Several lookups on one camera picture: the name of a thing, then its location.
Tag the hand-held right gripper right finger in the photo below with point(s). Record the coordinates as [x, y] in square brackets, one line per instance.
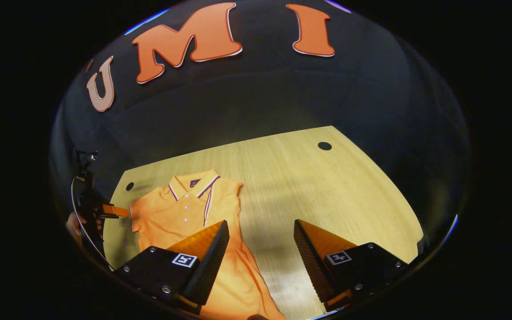
[311, 262]

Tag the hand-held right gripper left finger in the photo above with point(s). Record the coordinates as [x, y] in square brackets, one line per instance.
[209, 266]

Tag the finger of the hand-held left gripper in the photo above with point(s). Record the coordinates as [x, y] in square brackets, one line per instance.
[116, 210]

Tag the orange T-shirt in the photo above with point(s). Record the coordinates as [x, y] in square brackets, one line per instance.
[180, 218]

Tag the black backdrop cloth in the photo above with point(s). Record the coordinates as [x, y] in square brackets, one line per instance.
[260, 98]

